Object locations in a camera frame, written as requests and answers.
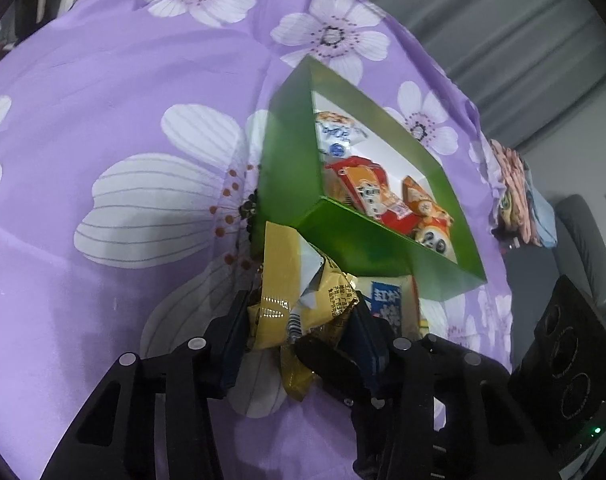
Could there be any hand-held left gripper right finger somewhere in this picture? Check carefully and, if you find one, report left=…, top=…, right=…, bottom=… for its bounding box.
left=344, top=304, right=560, bottom=480

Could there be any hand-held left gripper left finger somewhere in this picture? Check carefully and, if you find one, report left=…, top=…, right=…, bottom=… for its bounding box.
left=40, top=289, right=252, bottom=480

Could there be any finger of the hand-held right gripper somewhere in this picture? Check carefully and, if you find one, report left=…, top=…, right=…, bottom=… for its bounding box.
left=295, top=334, right=386, bottom=413

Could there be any cream packet with blue label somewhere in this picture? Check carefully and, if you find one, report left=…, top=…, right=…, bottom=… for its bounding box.
left=358, top=275, right=421, bottom=338

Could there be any yellow snack packet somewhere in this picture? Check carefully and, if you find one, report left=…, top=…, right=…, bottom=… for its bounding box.
left=247, top=220, right=360, bottom=403

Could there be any panda print snack packet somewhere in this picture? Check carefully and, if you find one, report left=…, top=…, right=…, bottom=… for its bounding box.
left=414, top=220, right=456, bottom=261

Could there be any orange snack packet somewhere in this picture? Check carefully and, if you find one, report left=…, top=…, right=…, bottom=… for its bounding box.
left=402, top=176, right=454, bottom=226

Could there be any red snack packet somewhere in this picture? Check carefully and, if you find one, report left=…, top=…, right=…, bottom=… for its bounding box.
left=325, top=156, right=418, bottom=233

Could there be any green cardboard box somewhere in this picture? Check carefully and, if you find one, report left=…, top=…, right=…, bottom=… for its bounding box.
left=257, top=55, right=488, bottom=302

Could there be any white blue snack packet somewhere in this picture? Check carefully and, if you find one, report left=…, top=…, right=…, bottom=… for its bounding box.
left=315, top=110, right=368, bottom=158

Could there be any grey sofa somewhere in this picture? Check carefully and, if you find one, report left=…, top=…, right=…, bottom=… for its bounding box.
left=503, top=194, right=606, bottom=376

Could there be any stack of folded cloths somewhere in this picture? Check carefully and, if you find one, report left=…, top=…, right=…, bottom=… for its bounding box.
left=488, top=139, right=558, bottom=248

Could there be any purple floral tablecloth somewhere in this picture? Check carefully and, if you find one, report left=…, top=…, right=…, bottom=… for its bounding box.
left=0, top=0, right=514, bottom=480

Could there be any grey and gold curtain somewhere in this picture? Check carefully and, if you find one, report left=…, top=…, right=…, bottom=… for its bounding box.
left=293, top=0, right=606, bottom=151

